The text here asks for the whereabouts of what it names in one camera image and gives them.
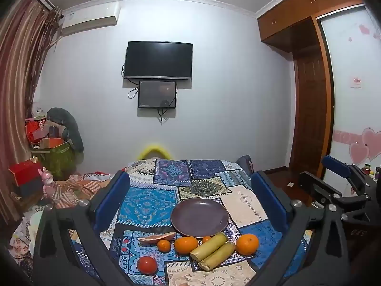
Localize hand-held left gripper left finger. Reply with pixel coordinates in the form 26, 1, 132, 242
33, 170, 131, 286

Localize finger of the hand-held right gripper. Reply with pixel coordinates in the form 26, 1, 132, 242
298, 171, 343, 212
321, 155, 372, 197

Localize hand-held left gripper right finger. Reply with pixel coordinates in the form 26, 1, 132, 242
251, 170, 355, 286

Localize orange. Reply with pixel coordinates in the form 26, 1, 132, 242
236, 233, 260, 256
174, 236, 199, 255

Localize purple round plate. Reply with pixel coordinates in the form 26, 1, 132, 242
170, 198, 230, 238

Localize red tomato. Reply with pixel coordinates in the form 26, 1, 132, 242
137, 256, 158, 275

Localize blue patchwork blanket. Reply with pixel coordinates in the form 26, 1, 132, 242
68, 158, 313, 286

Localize orange striped quilt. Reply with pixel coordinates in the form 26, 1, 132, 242
54, 171, 120, 209

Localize pink heart stickers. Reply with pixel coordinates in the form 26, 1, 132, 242
333, 128, 381, 165

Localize dark pillow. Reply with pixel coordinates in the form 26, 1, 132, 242
235, 155, 255, 173

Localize white sliding wardrobe door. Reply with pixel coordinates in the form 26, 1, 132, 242
316, 4, 381, 179

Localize pomelo slice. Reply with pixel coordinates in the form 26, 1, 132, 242
138, 232, 177, 246

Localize yellow curved object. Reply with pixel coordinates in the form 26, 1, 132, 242
137, 144, 173, 160

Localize pink bunny toy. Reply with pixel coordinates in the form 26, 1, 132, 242
38, 167, 57, 199

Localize red box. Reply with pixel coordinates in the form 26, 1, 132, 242
8, 160, 44, 187

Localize floral cloth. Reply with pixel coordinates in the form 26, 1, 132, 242
9, 205, 45, 275

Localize red bag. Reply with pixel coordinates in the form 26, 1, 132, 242
25, 119, 50, 143

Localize striped brown curtain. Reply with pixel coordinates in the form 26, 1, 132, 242
0, 0, 63, 224

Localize wooden overhead cabinet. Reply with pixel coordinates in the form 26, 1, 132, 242
257, 0, 372, 52

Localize white air conditioner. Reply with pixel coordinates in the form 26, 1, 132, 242
60, 1, 120, 36

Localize black cable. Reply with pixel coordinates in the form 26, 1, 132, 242
157, 100, 177, 126

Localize small black wall monitor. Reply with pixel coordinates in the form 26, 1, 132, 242
138, 80, 177, 109

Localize black wall television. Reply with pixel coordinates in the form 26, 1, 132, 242
123, 41, 193, 81

